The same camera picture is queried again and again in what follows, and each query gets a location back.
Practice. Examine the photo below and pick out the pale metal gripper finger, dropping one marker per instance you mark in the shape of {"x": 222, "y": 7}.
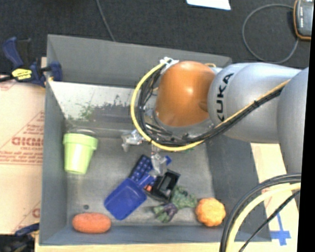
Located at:
{"x": 131, "y": 140}
{"x": 157, "y": 163}

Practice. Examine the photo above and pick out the blue gridded flat block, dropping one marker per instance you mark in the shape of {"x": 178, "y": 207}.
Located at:
{"x": 141, "y": 167}

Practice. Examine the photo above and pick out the black box with screen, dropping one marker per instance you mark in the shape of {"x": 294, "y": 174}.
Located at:
{"x": 164, "y": 185}

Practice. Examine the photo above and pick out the green and purple toy figure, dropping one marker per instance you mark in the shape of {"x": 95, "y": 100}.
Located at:
{"x": 180, "y": 199}

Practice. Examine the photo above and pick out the blue plastic scoop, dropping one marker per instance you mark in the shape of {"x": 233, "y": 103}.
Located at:
{"x": 125, "y": 198}

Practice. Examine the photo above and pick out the light green plastic cup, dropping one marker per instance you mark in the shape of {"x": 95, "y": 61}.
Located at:
{"x": 78, "y": 155}

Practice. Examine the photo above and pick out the orange toy pumpkin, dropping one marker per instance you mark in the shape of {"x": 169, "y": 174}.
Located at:
{"x": 210, "y": 212}

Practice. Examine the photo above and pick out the grey metal bin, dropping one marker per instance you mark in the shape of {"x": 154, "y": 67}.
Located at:
{"x": 102, "y": 62}

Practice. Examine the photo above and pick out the orange oval toy food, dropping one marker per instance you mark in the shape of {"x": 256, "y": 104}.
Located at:
{"x": 91, "y": 223}

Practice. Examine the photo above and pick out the brown cardboard board, red print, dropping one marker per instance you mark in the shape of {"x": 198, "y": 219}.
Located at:
{"x": 17, "y": 129}

